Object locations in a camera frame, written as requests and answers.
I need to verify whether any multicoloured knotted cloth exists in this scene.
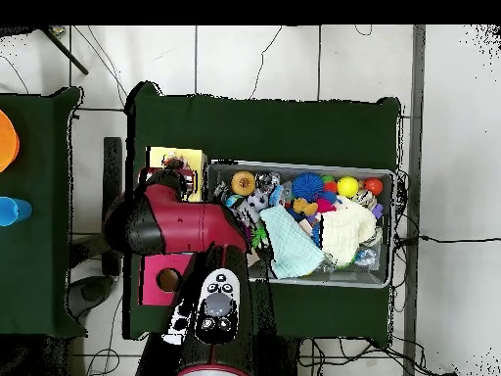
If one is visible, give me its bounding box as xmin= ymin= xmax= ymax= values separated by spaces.
xmin=160 ymin=154 xmax=188 ymax=170

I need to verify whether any light blue muslin cloth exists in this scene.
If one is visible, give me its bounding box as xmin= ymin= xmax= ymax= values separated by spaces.
xmin=258 ymin=203 xmax=326 ymax=280

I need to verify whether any wooden box with three holes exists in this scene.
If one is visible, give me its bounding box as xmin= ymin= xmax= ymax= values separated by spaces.
xmin=138 ymin=146 xmax=207 ymax=307

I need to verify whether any shallow metal mesh bin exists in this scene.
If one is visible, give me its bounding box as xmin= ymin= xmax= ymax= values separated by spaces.
xmin=205 ymin=158 xmax=396 ymax=289

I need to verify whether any toy burger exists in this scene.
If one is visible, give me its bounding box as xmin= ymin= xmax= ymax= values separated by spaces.
xmin=230 ymin=170 xmax=257 ymax=197

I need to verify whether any black flat panel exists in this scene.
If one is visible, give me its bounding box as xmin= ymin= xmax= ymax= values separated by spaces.
xmin=102 ymin=136 xmax=123 ymax=277

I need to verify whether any dark green table cloth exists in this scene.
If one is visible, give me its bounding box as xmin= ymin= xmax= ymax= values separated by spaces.
xmin=0 ymin=86 xmax=88 ymax=339
xmin=122 ymin=80 xmax=402 ymax=348

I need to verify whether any large blue spiky ball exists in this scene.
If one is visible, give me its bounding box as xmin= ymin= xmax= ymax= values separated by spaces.
xmin=291 ymin=171 xmax=326 ymax=202

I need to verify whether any grey round base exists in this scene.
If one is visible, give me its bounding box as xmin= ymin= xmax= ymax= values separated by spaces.
xmin=68 ymin=275 xmax=115 ymax=319

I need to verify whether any yellow smooth ball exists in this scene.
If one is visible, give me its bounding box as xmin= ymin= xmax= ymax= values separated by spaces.
xmin=337 ymin=175 xmax=360 ymax=199

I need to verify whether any cream muslin cloth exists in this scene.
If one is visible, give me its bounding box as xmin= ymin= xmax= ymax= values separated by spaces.
xmin=318 ymin=195 xmax=378 ymax=267

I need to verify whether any black rod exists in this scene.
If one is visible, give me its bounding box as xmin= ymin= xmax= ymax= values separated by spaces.
xmin=40 ymin=25 xmax=90 ymax=75

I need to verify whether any blue plastic cup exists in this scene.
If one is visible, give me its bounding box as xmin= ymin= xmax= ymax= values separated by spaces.
xmin=0 ymin=196 xmax=33 ymax=227

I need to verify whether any orange smooth ball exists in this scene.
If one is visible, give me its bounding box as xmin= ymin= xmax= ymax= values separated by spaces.
xmin=363 ymin=176 xmax=385 ymax=197

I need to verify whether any orange plastic object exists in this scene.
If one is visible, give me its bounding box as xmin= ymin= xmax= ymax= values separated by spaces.
xmin=0 ymin=109 xmax=21 ymax=173

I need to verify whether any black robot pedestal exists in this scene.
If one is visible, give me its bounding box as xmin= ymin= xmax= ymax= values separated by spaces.
xmin=273 ymin=334 xmax=302 ymax=376

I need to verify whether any black floor cable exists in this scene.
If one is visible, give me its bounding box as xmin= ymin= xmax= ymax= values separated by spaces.
xmin=418 ymin=234 xmax=501 ymax=244

